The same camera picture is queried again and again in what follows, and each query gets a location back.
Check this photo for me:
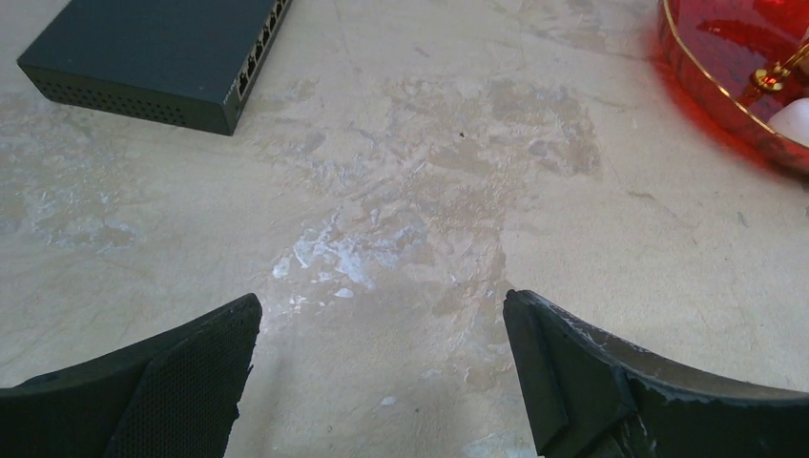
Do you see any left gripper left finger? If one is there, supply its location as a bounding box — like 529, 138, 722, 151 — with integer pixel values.
1, 293, 262, 457

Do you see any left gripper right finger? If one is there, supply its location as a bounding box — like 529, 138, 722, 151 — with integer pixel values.
503, 290, 808, 457

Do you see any red three-tier cake stand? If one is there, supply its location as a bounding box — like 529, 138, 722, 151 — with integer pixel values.
657, 1, 808, 174

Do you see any black square mat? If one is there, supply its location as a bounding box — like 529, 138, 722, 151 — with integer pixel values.
17, 0, 291, 135

